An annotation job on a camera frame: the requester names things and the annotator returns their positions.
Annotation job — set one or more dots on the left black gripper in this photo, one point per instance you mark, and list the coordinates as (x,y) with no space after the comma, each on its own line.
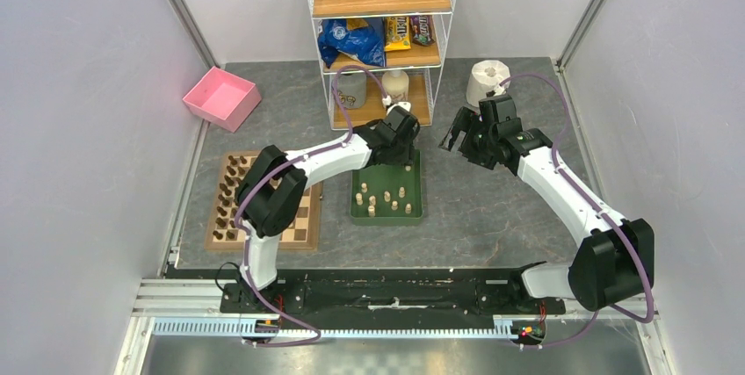
(407,155)

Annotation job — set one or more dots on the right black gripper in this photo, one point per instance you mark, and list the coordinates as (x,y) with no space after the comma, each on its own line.
(465,121)

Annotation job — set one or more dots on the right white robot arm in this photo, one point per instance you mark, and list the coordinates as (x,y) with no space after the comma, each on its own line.
(615,257)

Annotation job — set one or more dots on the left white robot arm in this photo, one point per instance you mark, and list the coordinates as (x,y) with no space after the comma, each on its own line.
(269,194)

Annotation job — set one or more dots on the wooden chess board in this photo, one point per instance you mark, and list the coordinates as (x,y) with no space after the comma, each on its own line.
(302,234)

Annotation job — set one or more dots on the green metal tray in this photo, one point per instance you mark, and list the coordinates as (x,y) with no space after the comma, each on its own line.
(381,178)

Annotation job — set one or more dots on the white patterned bottle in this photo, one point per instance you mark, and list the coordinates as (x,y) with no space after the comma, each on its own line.
(396,84)

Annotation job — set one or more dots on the white toilet paper roll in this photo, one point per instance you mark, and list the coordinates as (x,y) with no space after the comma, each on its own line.
(485,76)

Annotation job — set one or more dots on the grey patterned mug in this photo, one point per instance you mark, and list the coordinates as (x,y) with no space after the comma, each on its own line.
(351,89)

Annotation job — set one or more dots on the blue snack bag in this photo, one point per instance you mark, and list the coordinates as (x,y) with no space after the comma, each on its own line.
(362,39)

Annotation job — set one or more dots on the brown candy bag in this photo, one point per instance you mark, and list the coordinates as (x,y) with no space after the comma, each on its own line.
(422,30)

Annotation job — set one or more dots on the yellow candy bag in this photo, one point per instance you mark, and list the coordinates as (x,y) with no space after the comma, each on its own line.
(398,36)

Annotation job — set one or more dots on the pink plastic bin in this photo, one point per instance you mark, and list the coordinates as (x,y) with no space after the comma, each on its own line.
(223,99)

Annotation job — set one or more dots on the white wire wooden shelf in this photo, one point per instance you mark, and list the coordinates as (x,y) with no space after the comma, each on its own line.
(424,65)

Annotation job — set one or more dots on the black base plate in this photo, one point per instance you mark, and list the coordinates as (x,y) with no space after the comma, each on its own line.
(482,291)

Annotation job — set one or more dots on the aluminium rail frame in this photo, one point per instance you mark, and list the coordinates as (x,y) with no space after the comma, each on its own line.
(177,327)

